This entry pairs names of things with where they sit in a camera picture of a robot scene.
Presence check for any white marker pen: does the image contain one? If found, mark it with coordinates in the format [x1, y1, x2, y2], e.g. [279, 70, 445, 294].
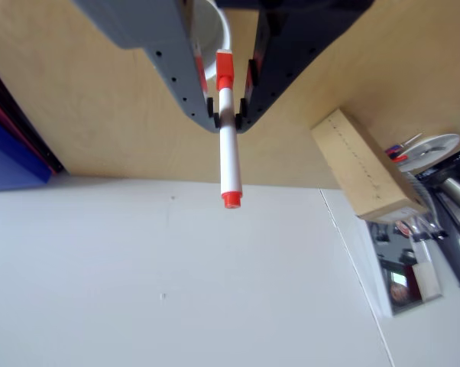
[215, 48, 243, 210]

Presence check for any white cup with red hearts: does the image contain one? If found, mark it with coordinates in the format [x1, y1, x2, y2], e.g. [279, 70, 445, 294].
[191, 0, 232, 93]

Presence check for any light wooden beam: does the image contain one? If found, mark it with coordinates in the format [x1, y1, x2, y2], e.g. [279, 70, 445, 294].
[309, 108, 429, 225]

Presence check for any small red blue clip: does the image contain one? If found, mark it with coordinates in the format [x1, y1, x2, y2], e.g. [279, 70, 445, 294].
[384, 143, 409, 164]

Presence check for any black binder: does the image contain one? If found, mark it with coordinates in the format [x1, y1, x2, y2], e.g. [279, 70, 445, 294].
[0, 57, 65, 175]

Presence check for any white round spool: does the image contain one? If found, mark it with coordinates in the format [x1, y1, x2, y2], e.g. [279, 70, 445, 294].
[397, 133, 460, 173]

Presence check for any blue box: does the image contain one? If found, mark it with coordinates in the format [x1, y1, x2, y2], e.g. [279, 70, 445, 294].
[0, 110, 52, 193]

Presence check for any silver metal bottle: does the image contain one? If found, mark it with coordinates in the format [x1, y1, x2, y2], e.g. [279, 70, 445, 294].
[416, 143, 460, 295]

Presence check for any silver framed mirror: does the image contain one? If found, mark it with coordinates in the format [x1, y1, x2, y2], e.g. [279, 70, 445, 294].
[365, 213, 443, 317]

